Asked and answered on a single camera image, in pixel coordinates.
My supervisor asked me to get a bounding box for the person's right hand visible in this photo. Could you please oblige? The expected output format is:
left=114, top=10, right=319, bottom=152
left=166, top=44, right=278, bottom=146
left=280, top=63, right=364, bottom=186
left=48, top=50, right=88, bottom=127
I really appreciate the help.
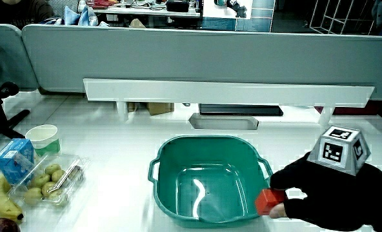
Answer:
left=269, top=124, right=382, bottom=232

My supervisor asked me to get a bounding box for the red block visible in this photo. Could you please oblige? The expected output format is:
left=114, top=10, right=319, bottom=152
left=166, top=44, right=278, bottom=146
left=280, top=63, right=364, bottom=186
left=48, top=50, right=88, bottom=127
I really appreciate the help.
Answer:
left=254, top=188, right=287, bottom=216

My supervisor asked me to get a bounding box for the black flat keyboard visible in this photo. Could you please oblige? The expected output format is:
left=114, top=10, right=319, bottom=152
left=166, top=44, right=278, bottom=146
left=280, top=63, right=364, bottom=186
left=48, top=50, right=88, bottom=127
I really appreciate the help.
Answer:
left=199, top=103, right=284, bottom=117

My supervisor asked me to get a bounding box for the green plastic basin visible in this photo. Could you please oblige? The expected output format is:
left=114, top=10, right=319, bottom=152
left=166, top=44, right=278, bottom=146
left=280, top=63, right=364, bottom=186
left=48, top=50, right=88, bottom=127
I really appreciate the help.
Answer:
left=147, top=135, right=274, bottom=229

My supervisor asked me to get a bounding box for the grey plastic tray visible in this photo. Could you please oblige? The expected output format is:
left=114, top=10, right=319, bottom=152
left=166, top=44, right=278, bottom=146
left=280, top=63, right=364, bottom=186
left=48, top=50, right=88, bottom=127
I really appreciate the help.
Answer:
left=188, top=113, right=259, bottom=131

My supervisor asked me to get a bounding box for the white desk shelf riser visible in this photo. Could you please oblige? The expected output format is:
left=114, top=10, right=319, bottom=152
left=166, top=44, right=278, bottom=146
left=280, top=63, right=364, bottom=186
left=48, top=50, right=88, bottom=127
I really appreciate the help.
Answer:
left=83, top=78, right=376, bottom=126

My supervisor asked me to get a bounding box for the brown cardboard box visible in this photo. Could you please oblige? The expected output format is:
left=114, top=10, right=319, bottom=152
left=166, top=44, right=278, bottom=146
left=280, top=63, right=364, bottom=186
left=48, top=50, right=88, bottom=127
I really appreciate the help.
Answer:
left=146, top=102, right=175, bottom=116

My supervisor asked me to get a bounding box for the large grey partition panel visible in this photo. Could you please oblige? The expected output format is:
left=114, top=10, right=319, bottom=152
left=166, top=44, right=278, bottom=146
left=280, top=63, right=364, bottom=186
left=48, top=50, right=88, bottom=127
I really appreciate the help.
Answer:
left=21, top=24, right=382, bottom=101

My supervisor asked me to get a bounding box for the black box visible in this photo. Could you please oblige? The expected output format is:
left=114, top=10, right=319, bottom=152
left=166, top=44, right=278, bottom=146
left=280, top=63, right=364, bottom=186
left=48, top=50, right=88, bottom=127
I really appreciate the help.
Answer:
left=165, top=0, right=190, bottom=13

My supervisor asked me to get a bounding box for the clear plastic fruit container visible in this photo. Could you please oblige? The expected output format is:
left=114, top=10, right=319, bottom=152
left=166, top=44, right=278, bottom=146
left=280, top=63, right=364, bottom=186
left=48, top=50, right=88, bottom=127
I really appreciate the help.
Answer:
left=8, top=153, right=89, bottom=207

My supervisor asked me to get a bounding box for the group of green kiwis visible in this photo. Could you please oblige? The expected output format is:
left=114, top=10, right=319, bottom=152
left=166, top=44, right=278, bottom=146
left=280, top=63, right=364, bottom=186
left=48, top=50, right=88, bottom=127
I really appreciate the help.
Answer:
left=23, top=163, right=79, bottom=206

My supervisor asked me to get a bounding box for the white and green paper cup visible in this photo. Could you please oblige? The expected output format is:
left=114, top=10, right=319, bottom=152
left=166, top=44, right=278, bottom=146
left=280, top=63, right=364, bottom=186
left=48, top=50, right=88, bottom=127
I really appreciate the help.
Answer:
left=25, top=124, right=61, bottom=157

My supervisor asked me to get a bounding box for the blue plastic bag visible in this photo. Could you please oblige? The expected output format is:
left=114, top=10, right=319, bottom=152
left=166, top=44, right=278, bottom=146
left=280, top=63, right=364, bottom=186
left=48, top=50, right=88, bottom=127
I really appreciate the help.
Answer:
left=63, top=5, right=99, bottom=26

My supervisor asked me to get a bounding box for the blue drink carton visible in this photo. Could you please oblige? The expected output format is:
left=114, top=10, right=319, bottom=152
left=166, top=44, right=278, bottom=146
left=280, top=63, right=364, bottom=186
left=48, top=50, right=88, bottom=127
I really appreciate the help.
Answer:
left=0, top=138, right=35, bottom=186

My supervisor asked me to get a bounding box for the red apple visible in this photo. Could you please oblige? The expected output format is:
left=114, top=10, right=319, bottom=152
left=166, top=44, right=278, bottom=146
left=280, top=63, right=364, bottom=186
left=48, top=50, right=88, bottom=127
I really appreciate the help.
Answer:
left=0, top=217, right=21, bottom=232

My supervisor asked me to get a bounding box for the small grey partition panel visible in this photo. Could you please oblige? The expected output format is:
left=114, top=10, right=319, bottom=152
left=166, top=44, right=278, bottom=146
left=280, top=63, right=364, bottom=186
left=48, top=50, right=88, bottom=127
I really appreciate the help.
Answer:
left=0, top=23, right=39, bottom=92

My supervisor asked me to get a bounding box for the white wire rack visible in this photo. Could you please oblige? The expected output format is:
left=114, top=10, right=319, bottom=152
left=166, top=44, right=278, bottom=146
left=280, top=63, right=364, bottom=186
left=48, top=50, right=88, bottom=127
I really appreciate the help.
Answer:
left=309, top=0, right=377, bottom=35

